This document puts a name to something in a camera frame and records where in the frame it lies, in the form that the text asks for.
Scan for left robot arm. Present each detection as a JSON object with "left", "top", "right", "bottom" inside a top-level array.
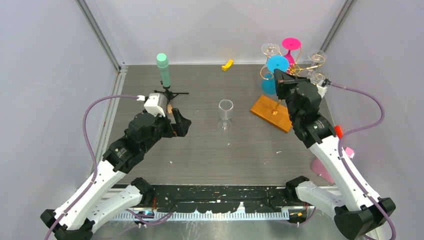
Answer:
[{"left": 40, "top": 108, "right": 192, "bottom": 240}]

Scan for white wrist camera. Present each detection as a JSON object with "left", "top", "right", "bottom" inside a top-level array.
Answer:
[
  {"left": 316, "top": 79, "right": 332, "bottom": 99},
  {"left": 136, "top": 92, "right": 168, "bottom": 117}
]

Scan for black tripod stand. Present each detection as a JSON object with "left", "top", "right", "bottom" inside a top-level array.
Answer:
[{"left": 153, "top": 87, "right": 189, "bottom": 104}]

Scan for small wooden blocks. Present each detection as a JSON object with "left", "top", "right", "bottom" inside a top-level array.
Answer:
[{"left": 167, "top": 104, "right": 173, "bottom": 115}]

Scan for red small block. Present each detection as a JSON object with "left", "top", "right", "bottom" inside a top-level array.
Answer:
[{"left": 334, "top": 125, "right": 344, "bottom": 139}]

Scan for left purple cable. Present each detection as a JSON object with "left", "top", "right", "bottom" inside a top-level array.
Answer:
[{"left": 43, "top": 95, "right": 140, "bottom": 240}]

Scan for purple cable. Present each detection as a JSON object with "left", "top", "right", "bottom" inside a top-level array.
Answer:
[
  {"left": 43, "top": 95, "right": 140, "bottom": 240},
  {"left": 329, "top": 82, "right": 397, "bottom": 240}
]

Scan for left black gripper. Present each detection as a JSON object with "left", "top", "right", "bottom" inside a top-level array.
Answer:
[{"left": 141, "top": 108, "right": 191, "bottom": 154}]

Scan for pink wine glass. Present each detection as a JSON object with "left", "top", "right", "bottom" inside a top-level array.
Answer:
[{"left": 281, "top": 37, "right": 302, "bottom": 67}]

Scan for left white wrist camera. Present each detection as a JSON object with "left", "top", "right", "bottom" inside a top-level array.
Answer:
[{"left": 136, "top": 92, "right": 168, "bottom": 117}]

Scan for black front rail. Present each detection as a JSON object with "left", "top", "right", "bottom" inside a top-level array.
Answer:
[{"left": 136, "top": 185, "right": 303, "bottom": 214}]

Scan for clear back-left wine glass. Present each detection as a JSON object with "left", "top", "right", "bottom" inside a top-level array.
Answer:
[{"left": 261, "top": 42, "right": 281, "bottom": 61}]

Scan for orange wooden rack base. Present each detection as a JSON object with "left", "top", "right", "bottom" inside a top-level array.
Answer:
[{"left": 249, "top": 95, "right": 292, "bottom": 133}]

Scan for yellow curved block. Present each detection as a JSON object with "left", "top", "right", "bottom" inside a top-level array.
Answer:
[{"left": 221, "top": 59, "right": 234, "bottom": 72}]

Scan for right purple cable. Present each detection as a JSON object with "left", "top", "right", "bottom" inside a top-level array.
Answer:
[{"left": 329, "top": 82, "right": 397, "bottom": 240}]

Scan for clear back-right wine glass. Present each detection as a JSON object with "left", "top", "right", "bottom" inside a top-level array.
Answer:
[{"left": 307, "top": 49, "right": 327, "bottom": 70}]

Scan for gold wire glass rack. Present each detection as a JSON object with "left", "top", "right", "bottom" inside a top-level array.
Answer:
[{"left": 259, "top": 46, "right": 327, "bottom": 115}]

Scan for clear patterned wine glass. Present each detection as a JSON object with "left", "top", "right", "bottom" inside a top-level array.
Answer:
[{"left": 310, "top": 70, "right": 328, "bottom": 86}]

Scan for pink dustpan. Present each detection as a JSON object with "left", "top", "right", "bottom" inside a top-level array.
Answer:
[{"left": 311, "top": 147, "right": 355, "bottom": 184}]

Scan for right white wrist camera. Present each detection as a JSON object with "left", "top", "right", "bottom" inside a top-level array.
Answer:
[{"left": 316, "top": 79, "right": 332, "bottom": 99}]

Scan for blue wine glass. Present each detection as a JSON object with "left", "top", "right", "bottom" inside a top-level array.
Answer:
[{"left": 260, "top": 55, "right": 289, "bottom": 95}]

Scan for mint green microphone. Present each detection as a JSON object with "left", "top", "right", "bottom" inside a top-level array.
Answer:
[{"left": 156, "top": 53, "right": 171, "bottom": 89}]

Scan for clear plain wine glass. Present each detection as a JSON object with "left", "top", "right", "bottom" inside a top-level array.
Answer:
[{"left": 218, "top": 99, "right": 234, "bottom": 132}]

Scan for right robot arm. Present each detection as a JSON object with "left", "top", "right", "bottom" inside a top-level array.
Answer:
[{"left": 273, "top": 69, "right": 397, "bottom": 240}]

